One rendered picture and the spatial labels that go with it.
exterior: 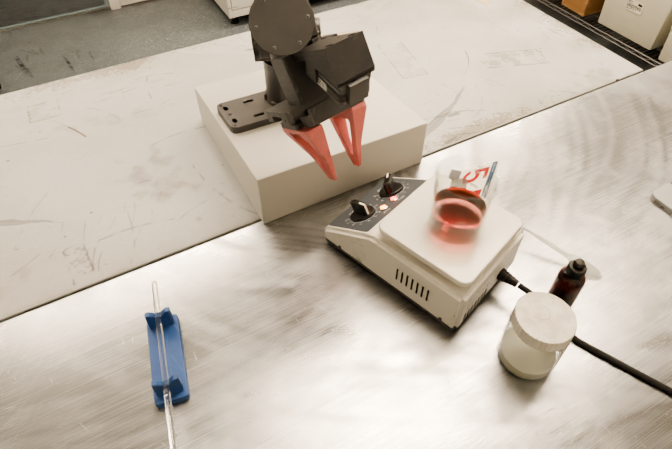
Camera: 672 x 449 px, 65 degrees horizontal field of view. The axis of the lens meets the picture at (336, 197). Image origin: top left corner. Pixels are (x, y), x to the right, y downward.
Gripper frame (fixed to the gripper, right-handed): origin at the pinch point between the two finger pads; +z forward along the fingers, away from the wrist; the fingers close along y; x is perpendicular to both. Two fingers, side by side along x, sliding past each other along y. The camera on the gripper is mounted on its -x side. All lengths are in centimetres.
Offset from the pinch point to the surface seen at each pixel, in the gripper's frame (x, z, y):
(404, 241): -8.1, 8.0, -0.1
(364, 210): -0.3, 6.2, 0.3
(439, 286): -11.7, 12.7, 0.0
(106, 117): 41.5, -12.4, -18.0
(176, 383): -3.9, 9.7, -26.9
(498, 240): -12.8, 11.5, 8.2
